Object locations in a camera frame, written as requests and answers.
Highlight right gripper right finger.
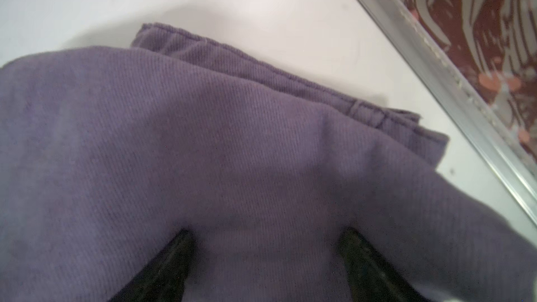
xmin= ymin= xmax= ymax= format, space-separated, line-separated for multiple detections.
xmin=338 ymin=228 xmax=427 ymax=302

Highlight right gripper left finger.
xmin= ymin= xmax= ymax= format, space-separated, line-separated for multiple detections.
xmin=110 ymin=229 xmax=195 ymax=302

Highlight purple trousers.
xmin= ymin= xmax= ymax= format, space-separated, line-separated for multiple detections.
xmin=1 ymin=24 xmax=536 ymax=301

